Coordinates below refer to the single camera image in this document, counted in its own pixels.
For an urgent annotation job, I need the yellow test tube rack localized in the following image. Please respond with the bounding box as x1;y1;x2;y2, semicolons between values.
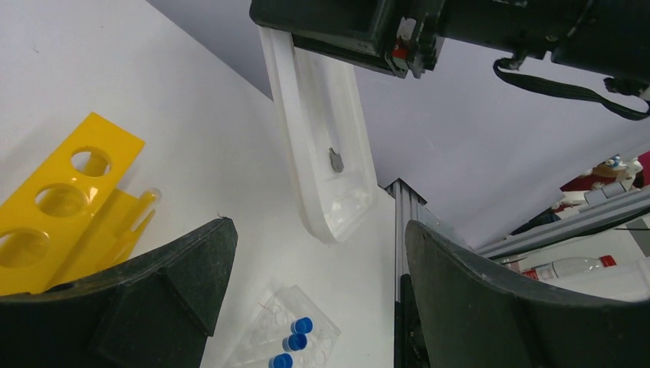
1;113;156;295

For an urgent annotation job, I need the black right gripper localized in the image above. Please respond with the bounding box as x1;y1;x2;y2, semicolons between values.
249;0;649;80

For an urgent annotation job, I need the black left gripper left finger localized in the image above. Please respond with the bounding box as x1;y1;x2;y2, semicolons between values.
1;218;238;367

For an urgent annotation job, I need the aluminium frame rail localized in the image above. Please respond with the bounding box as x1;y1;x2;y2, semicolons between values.
384;178;650;303

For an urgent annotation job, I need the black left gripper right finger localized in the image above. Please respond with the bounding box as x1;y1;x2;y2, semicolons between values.
405;221;649;367

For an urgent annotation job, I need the clear test tube right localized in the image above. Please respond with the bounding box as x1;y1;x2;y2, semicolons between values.
123;188;163;231

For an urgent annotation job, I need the blue capped tube box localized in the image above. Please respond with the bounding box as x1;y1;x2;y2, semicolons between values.
225;285;341;367

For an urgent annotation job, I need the plastic bottle red cap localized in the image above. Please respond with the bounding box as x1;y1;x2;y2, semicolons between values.
503;255;617;281

